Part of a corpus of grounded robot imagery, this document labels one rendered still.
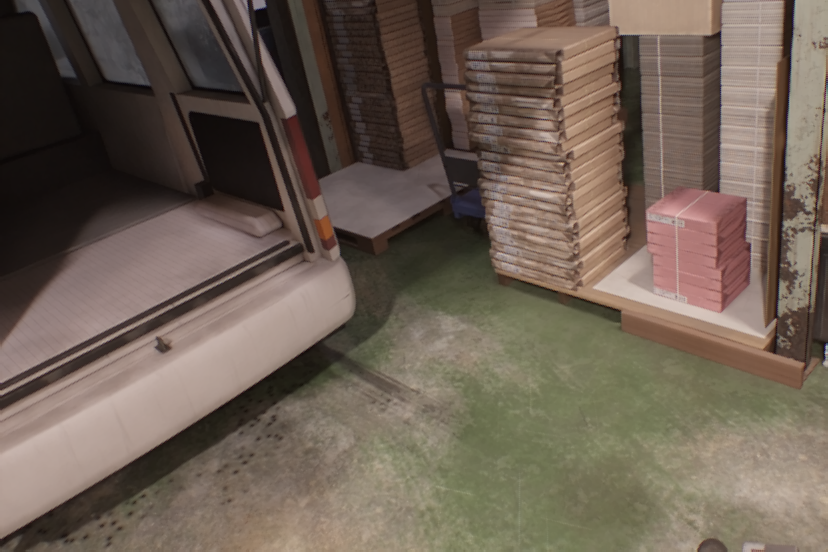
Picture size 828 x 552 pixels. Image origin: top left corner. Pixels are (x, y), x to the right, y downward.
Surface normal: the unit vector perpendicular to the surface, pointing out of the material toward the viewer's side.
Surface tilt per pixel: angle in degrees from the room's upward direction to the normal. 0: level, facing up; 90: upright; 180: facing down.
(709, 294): 90
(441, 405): 0
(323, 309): 89
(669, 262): 90
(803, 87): 90
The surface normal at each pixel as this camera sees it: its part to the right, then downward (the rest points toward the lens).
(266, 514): -0.17, -0.89
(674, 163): -0.70, 0.41
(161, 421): 0.69, 0.27
